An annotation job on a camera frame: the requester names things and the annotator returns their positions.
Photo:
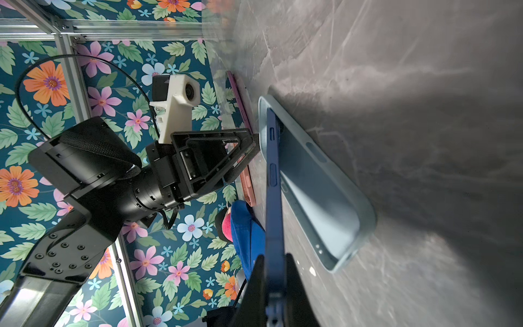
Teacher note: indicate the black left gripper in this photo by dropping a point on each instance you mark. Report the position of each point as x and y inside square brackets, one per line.
[208, 161]

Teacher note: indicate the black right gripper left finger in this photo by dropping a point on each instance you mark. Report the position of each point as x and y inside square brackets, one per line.
[252, 311]

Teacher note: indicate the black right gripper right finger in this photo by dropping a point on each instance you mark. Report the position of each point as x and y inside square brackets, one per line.
[298, 310]

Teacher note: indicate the light blue phone case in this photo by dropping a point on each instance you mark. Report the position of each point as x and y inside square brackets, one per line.
[333, 212]

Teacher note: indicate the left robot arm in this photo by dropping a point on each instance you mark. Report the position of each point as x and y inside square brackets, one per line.
[42, 291]

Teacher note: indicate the pink phone case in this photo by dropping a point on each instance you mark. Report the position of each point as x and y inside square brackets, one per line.
[247, 187]

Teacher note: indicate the phone with pink edge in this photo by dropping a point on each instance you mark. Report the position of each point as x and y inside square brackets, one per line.
[239, 101]

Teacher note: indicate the plush doll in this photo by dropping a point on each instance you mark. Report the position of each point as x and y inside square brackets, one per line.
[223, 225]

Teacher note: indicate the blue cap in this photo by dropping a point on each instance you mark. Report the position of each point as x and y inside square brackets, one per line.
[248, 235]

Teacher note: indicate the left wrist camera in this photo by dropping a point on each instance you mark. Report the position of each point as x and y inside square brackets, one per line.
[175, 96]

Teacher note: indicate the aluminium frame post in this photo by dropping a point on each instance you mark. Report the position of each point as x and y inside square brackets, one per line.
[97, 163]

